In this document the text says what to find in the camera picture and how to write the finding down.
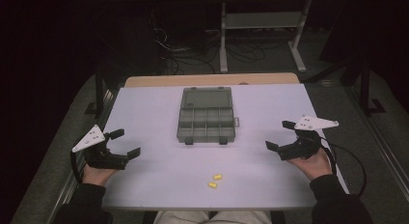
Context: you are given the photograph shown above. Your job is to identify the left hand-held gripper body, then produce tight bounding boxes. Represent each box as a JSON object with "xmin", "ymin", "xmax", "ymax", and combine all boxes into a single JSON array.
[{"xmin": 71, "ymin": 125, "xmax": 129, "ymax": 171}]

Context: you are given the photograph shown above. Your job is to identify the grey plastic compartment box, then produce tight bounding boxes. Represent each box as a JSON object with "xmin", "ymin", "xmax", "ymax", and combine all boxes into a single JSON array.
[{"xmin": 176, "ymin": 86, "xmax": 241, "ymax": 146}]

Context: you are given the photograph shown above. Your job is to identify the black metal stand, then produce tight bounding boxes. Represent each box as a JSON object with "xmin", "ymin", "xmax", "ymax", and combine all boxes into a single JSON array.
[
  {"xmin": 337, "ymin": 54, "xmax": 387, "ymax": 118},
  {"xmin": 84, "ymin": 64, "xmax": 114, "ymax": 120}
]

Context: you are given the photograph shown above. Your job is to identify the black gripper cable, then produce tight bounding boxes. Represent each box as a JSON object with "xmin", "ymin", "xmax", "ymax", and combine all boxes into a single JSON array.
[
  {"xmin": 69, "ymin": 151, "xmax": 84, "ymax": 183},
  {"xmin": 320, "ymin": 137, "xmax": 368, "ymax": 197}
]

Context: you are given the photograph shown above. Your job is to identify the person's legs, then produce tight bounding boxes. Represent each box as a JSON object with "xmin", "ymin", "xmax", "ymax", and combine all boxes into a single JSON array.
[{"xmin": 152, "ymin": 210, "xmax": 273, "ymax": 224}]

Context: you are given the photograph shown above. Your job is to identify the person's right hand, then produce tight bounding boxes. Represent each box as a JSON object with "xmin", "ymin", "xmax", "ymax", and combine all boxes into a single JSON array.
[{"xmin": 286, "ymin": 148, "xmax": 334, "ymax": 182}]

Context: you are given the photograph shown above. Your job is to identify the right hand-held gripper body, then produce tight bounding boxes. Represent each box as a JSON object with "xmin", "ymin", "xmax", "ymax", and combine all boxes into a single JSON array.
[{"xmin": 278, "ymin": 115, "xmax": 340, "ymax": 161}]

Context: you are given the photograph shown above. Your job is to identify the black floor cables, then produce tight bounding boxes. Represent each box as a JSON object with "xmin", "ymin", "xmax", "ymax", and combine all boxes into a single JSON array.
[{"xmin": 150, "ymin": 22, "xmax": 292, "ymax": 75}]

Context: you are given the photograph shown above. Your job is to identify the person's left hand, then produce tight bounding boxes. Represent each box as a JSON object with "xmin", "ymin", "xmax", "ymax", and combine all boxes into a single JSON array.
[{"xmin": 82, "ymin": 163, "xmax": 119, "ymax": 187}]

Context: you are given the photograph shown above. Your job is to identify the white metal stand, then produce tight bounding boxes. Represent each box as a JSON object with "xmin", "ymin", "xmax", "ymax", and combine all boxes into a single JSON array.
[{"xmin": 219, "ymin": 0, "xmax": 313, "ymax": 74}]

